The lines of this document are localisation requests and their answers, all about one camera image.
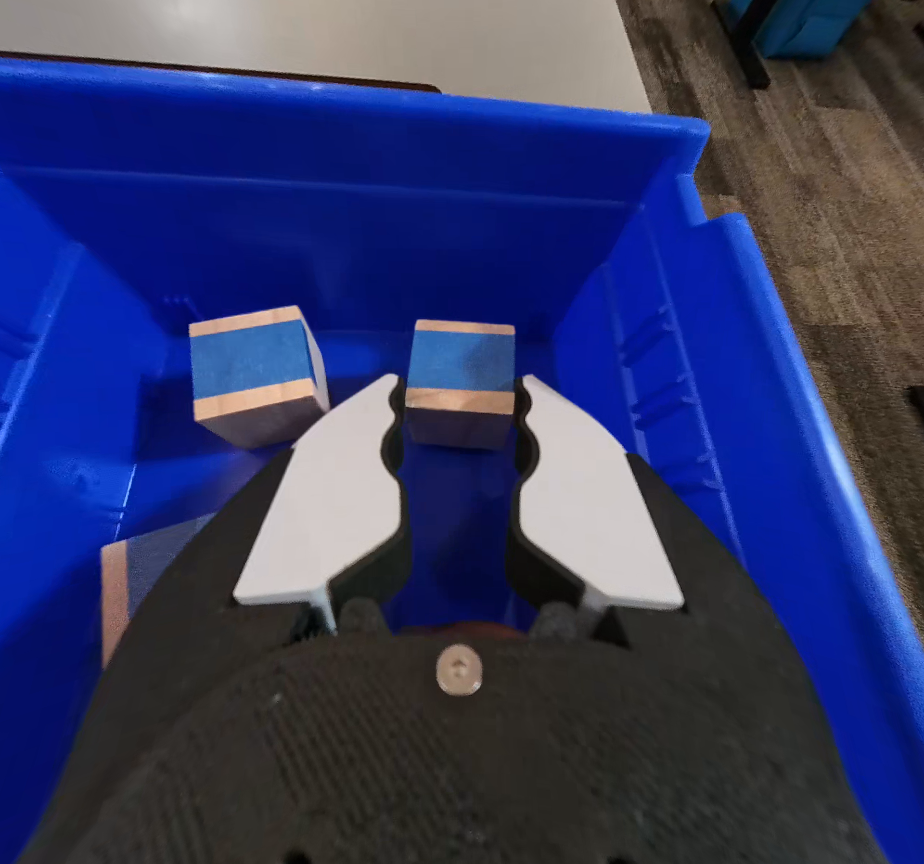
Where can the blue-taped wooden cube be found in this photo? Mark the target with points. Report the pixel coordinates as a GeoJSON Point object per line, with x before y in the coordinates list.
{"type": "Point", "coordinates": [462, 366]}
{"type": "Point", "coordinates": [252, 366]}
{"type": "Point", "coordinates": [119, 589]}

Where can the blue plastic bin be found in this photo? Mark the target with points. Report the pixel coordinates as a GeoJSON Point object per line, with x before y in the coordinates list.
{"type": "Point", "coordinates": [447, 228]}

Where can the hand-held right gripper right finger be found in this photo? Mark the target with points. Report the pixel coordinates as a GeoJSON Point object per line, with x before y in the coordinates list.
{"type": "Point", "coordinates": [599, 524]}

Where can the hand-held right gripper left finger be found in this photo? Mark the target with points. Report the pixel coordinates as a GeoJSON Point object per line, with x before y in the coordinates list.
{"type": "Point", "coordinates": [325, 517]}

